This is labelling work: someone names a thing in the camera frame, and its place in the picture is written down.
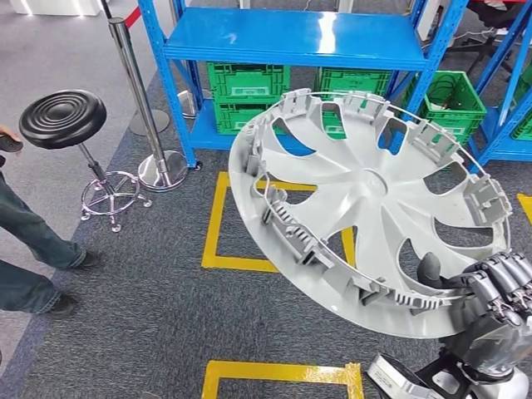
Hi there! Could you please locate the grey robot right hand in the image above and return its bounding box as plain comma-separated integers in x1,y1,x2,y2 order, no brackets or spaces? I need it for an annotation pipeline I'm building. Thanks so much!
417,250,532,381

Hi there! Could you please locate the black handheld controller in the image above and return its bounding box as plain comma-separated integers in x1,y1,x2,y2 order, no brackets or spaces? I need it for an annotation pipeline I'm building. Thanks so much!
0,135,24,155

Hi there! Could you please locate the grey plastic wheel cover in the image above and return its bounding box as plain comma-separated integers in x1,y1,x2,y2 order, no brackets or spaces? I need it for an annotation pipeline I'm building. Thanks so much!
227,87,512,340

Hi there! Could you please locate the black round stool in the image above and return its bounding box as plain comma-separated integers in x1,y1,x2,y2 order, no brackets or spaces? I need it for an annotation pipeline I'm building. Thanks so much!
18,89,153,234

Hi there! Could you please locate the person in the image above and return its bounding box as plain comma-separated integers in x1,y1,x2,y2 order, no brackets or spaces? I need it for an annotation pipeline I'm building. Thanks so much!
0,125,102,322

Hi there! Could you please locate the white display plinth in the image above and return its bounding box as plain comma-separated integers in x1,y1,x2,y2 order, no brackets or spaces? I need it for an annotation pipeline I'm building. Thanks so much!
9,0,102,17

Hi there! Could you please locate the red barrier belt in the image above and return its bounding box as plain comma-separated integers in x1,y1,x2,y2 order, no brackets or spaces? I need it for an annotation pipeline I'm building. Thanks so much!
123,5,143,30

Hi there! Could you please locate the yellow floor tape square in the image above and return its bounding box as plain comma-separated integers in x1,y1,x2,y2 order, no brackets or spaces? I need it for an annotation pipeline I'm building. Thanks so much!
201,360,365,399
201,170,356,274

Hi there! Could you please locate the black office chair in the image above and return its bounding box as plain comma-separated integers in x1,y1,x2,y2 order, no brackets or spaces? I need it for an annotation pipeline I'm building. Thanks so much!
447,0,529,76

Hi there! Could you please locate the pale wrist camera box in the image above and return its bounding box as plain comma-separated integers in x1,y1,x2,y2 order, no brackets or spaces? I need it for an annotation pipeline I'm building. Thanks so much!
365,353,446,399

